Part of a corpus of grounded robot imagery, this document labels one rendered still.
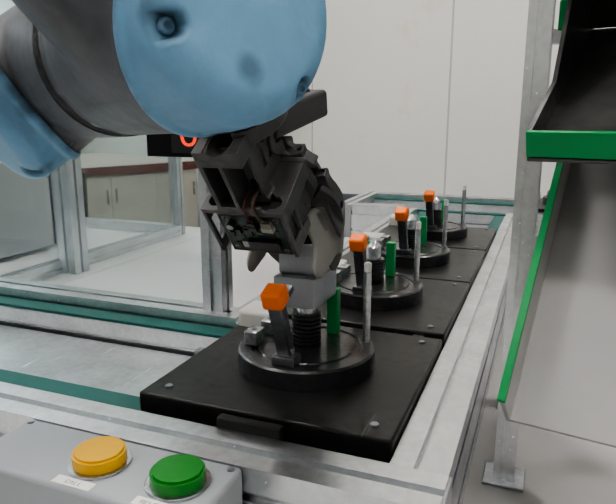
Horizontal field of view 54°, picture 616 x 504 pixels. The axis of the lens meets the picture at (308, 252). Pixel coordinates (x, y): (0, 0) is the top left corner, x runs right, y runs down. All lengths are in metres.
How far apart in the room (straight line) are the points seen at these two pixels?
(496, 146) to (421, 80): 0.69
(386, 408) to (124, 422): 0.23
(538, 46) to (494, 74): 3.33
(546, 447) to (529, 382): 0.24
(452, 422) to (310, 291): 0.17
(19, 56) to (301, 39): 0.14
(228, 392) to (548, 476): 0.34
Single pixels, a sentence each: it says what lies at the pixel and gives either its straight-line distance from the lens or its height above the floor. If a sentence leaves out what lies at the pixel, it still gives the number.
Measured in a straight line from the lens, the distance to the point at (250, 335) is 0.62.
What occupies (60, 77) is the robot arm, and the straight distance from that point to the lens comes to 0.27.
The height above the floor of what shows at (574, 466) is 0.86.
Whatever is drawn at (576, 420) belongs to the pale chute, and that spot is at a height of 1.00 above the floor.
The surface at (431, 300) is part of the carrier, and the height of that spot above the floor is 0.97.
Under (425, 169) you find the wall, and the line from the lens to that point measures 4.15.
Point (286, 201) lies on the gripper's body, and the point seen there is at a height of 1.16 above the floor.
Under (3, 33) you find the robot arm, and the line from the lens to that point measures 0.34.
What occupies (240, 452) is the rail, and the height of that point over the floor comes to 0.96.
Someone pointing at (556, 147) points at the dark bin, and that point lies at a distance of 0.47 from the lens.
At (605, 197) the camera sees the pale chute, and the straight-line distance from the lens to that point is 0.61.
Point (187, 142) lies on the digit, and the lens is 0.75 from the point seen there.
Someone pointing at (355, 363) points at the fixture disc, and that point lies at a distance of 0.58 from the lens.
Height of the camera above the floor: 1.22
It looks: 13 degrees down
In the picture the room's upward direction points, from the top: straight up
